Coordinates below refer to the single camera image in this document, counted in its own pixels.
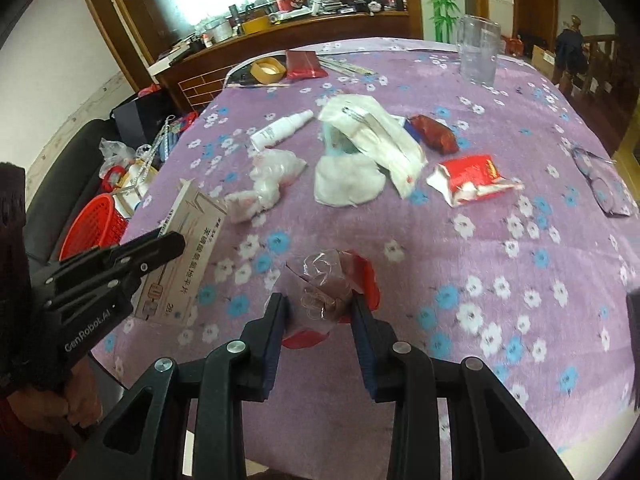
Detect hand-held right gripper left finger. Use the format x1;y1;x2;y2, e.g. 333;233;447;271
75;292;291;480

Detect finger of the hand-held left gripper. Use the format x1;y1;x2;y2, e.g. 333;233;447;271
117;231;187;272
92;265;151;307

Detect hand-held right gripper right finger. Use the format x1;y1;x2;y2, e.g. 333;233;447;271
350;292;571;480

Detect long white medicine box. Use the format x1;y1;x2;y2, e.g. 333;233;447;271
132;180;231;326

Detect clear and red plastic wrapper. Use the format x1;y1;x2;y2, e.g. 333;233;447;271
282;247;382;351

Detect person's left forearm red sleeve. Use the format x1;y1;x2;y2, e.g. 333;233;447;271
0;396;76;480

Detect person's left hand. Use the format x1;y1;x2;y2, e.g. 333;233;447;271
57;360;103;448

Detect red plastic basket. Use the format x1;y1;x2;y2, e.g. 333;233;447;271
59;192;132;261

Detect purple floral tablecloth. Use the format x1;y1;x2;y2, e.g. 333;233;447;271
90;35;640;461

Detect clear plastic bag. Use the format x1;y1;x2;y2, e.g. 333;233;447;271
98;137;151;181

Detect black chair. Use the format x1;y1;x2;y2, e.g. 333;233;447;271
25;117;121;263

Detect black bag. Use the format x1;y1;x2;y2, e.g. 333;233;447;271
110;91;176;146

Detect crumpled white plastic bag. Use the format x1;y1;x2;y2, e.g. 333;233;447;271
225;149;308;223

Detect white spray bottle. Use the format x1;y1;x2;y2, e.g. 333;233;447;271
249;109;316;152

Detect white round cotton pad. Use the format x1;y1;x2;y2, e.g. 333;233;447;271
314;152;387;208

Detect wooden sideboard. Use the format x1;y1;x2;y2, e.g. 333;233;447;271
150;7;412;113

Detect brown tape roll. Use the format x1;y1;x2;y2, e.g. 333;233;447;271
249;57;287;83

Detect red snack packet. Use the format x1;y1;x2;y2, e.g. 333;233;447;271
426;154;525;208

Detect dark red candy wrapper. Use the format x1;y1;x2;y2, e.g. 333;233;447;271
407;114;460;155

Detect flat dark red packet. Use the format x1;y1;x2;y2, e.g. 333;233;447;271
285;49;329;80

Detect bundle of paper strips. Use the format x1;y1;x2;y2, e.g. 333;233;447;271
317;55;376;78

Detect black smartphone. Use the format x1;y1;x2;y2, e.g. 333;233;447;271
625;290;640;406

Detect clear glass jar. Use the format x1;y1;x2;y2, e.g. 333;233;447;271
457;14;501;86

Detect cardboard box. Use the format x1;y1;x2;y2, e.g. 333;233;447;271
530;44;558;81

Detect dark jacket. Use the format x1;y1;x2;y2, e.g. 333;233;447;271
555;27;591;77

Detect wooden stair railing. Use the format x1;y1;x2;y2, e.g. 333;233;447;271
560;32;621;101

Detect purple frame eyeglasses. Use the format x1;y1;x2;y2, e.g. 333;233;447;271
567;142;633;218

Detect green bamboo wall decoration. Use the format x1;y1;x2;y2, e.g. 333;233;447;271
425;0;463;43

